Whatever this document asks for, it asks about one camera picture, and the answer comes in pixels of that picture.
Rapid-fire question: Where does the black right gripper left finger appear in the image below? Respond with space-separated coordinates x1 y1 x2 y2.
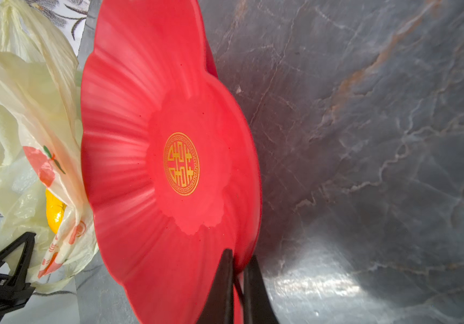
197 249 234 324

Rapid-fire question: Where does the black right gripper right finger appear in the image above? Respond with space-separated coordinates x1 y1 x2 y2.
243 256 279 324

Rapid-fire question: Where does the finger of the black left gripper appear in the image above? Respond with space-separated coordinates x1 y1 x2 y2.
0 232 36 322

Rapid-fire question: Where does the cream printed plastic bag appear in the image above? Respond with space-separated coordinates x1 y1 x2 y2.
0 1 98 294

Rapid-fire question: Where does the red flower-shaped plate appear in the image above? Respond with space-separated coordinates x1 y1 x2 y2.
81 1 262 323

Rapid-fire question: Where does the yellow toy banana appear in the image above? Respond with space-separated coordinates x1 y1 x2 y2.
45 190 67 234

